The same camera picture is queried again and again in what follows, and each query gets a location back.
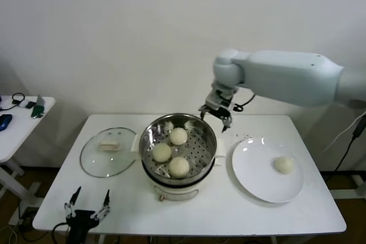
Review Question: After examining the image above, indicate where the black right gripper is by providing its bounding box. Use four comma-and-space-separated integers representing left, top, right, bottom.
199, 105, 233, 134

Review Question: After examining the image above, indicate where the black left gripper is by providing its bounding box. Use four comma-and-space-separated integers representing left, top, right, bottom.
63, 186, 111, 244

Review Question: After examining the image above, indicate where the white steamed baozi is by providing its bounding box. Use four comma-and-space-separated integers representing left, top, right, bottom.
168, 157, 190, 179
152, 143, 172, 163
272, 155, 295, 175
170, 127, 189, 146

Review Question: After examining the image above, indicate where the glass pot lid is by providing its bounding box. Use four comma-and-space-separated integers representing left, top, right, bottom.
79, 126, 138, 178

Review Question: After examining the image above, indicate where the stainless steel steamer basket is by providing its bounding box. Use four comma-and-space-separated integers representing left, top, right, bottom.
130, 113, 226, 181

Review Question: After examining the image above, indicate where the white round plate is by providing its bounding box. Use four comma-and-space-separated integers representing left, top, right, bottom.
231, 137, 305, 203

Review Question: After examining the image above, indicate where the white electric pot base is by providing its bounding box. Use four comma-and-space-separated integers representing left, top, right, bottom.
136, 152, 224, 202

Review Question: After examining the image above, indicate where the white side table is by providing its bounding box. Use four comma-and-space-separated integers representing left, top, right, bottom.
0, 95, 56, 225

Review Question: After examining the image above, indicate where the green and grey gadget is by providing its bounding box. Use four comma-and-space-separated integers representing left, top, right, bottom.
30, 94, 46, 119

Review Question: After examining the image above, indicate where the blue computer mouse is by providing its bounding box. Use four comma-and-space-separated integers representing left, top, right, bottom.
0, 114, 13, 133

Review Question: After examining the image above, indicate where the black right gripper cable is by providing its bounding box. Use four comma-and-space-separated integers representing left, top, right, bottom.
231, 93, 256, 112

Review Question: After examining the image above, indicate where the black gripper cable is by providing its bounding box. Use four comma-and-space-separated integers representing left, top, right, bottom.
231, 93, 256, 112
51, 222, 70, 244

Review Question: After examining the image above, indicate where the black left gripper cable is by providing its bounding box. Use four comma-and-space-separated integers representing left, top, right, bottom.
51, 222, 70, 244

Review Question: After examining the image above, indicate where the black floor cable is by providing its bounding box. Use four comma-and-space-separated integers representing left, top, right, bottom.
19, 225, 43, 242

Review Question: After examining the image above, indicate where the white floor cable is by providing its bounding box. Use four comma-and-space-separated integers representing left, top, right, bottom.
0, 223, 18, 244

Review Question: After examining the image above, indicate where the white hanging cable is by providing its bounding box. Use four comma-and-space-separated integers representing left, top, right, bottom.
320, 111, 366, 156

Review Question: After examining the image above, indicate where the black looped cable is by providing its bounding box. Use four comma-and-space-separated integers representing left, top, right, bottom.
0, 93, 27, 111

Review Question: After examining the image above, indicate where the black power adapter with cord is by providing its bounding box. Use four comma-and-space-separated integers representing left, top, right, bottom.
333, 117, 366, 172

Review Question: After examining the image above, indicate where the white stand frame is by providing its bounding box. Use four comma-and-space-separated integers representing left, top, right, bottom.
320, 169, 366, 201

